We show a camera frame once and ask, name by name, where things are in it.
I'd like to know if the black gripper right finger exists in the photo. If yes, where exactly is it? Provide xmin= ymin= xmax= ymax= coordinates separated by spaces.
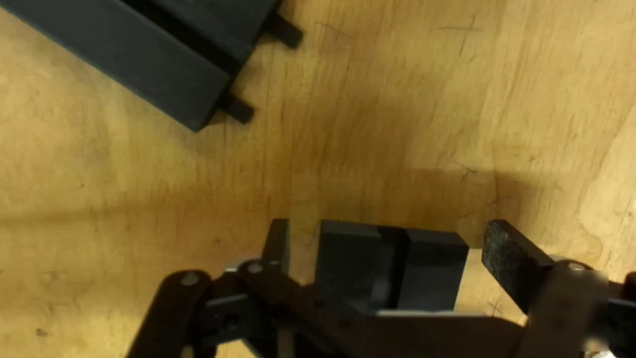
xmin=482 ymin=220 xmax=555 ymax=313

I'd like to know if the black rail piece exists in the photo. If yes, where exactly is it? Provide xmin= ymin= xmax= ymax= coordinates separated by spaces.
xmin=0 ymin=0 xmax=305 ymax=132
xmin=315 ymin=222 xmax=470 ymax=315

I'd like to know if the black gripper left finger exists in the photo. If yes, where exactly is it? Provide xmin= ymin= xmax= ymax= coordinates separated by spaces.
xmin=263 ymin=220 xmax=291 ymax=273

